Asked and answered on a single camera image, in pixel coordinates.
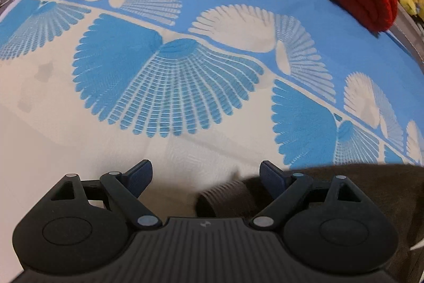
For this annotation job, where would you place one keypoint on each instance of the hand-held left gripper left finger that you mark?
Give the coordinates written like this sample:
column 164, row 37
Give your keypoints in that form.
column 139, row 178

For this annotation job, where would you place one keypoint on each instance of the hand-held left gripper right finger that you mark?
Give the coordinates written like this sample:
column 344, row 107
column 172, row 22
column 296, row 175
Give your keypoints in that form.
column 272, row 179

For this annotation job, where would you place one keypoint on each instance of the blue and white printed blanket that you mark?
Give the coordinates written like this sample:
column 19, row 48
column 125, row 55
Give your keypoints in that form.
column 212, row 7

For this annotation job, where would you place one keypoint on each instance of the yellow duck plush toy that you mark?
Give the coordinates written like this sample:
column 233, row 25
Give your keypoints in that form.
column 408, row 4

